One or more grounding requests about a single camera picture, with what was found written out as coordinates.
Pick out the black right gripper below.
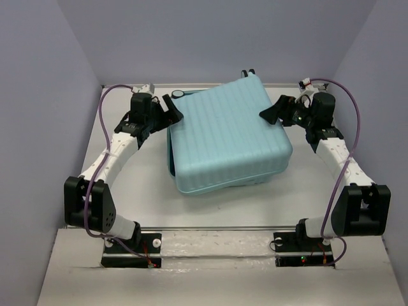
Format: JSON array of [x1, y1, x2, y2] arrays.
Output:
[[258, 95, 315, 130]]

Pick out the light blue hard-shell suitcase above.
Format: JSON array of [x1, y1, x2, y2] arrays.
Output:
[[167, 69, 293, 196]]

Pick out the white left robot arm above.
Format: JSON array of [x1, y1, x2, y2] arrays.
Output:
[[64, 92, 184, 252]]

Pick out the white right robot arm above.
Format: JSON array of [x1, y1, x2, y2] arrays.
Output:
[[259, 92, 391, 250]]

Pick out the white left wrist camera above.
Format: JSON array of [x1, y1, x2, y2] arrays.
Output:
[[131, 83, 155, 96]]

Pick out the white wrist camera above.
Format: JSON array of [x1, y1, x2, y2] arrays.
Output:
[[296, 78, 328, 102], [131, 83, 155, 96]]

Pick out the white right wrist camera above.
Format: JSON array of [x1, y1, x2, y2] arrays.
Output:
[[296, 78, 328, 102]]

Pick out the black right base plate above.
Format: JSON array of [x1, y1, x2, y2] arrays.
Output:
[[269, 231, 334, 268]]

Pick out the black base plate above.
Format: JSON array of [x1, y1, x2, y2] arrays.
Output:
[[269, 231, 334, 268], [101, 231, 162, 269]]

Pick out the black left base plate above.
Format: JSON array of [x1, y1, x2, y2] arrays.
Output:
[[101, 231, 162, 269]]

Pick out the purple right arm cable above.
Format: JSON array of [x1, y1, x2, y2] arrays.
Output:
[[310, 78, 361, 265]]

